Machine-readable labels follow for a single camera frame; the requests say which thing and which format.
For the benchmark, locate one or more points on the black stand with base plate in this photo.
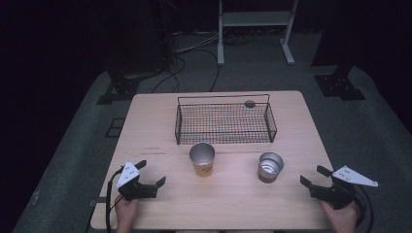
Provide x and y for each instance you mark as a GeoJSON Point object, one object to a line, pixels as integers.
{"type": "Point", "coordinates": [340, 85]}
{"type": "Point", "coordinates": [124, 87]}

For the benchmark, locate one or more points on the grey tape tab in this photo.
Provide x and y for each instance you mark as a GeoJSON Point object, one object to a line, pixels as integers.
{"type": "Point", "coordinates": [97, 202]}

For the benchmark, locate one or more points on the white metal desk frame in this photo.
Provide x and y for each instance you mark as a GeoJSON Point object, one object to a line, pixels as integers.
{"type": "Point", "coordinates": [254, 18]}

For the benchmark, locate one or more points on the small dark round disc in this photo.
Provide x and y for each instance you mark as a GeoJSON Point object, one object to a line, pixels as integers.
{"type": "Point", "coordinates": [249, 104]}

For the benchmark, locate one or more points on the person's left hand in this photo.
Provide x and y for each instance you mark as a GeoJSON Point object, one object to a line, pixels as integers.
{"type": "Point", "coordinates": [126, 210]}

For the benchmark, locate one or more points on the orange paper cup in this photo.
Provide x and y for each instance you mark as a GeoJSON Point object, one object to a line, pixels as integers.
{"type": "Point", "coordinates": [204, 170]}

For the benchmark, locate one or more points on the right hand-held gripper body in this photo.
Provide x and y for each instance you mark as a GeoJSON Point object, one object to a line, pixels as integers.
{"type": "Point", "coordinates": [336, 192]}

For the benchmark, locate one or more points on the person's right hand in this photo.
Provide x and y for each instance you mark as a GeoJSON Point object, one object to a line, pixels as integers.
{"type": "Point", "coordinates": [341, 220]}

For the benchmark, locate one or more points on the silver metal cup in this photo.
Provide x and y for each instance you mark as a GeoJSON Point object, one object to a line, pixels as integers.
{"type": "Point", "coordinates": [265, 176]}

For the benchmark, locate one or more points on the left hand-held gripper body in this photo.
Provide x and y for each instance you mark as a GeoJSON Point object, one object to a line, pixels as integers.
{"type": "Point", "coordinates": [136, 191]}

